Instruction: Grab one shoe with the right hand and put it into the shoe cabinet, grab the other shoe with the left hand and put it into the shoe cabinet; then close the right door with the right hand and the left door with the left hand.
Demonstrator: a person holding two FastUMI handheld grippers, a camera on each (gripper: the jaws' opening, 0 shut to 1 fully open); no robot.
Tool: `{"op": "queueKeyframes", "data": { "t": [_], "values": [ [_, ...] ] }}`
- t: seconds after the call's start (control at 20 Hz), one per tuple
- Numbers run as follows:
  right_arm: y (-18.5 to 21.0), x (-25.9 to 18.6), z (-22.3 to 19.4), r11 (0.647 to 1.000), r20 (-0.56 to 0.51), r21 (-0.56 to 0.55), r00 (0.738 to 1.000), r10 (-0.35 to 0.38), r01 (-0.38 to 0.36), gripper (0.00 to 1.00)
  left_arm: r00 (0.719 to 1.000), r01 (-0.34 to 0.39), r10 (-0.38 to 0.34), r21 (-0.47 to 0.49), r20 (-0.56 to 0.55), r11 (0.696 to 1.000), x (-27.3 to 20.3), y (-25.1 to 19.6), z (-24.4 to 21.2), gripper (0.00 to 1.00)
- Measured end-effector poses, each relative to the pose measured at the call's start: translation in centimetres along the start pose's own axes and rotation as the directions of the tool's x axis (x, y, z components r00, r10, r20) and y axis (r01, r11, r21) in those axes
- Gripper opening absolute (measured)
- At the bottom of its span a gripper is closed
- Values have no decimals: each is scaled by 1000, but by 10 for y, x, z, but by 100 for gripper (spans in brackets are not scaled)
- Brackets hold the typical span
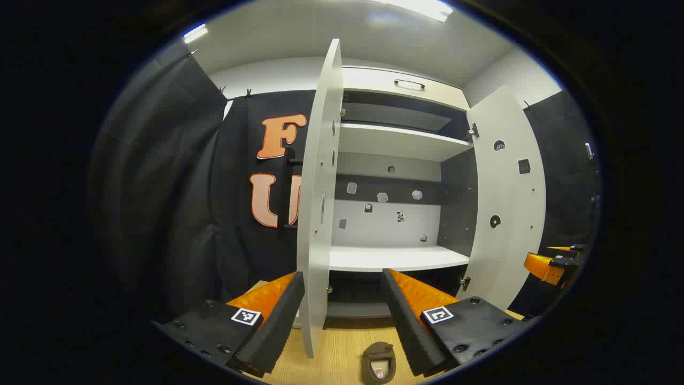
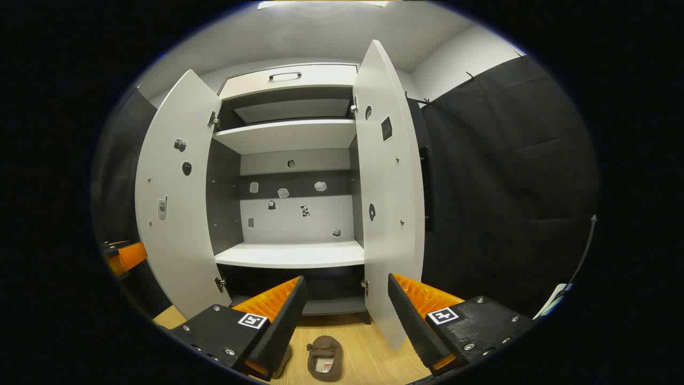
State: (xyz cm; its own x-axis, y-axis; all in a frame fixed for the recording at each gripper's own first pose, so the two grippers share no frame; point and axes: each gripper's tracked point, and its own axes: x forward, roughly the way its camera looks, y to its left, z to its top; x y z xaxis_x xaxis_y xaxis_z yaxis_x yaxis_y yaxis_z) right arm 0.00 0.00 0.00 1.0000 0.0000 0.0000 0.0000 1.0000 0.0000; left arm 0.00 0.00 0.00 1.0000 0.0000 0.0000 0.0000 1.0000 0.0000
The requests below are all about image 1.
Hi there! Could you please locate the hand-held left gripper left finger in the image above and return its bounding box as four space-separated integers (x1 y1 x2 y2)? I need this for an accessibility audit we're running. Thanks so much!
152 270 305 378

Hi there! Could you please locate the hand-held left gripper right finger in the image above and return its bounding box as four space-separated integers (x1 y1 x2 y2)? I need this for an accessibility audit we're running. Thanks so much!
381 267 540 378

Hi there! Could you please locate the brown fuzzy shoe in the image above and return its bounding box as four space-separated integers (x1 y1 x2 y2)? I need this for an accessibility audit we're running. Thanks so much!
361 341 396 385

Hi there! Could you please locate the white cabinet door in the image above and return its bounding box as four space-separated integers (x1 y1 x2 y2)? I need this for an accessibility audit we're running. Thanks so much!
457 86 547 312
297 38 344 359

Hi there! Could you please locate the white shoe cabinet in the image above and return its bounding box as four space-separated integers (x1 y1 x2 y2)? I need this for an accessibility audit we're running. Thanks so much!
325 64 477 321

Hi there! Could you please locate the ceiling light panel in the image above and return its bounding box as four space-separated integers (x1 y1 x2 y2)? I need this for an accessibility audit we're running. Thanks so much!
183 23 209 44

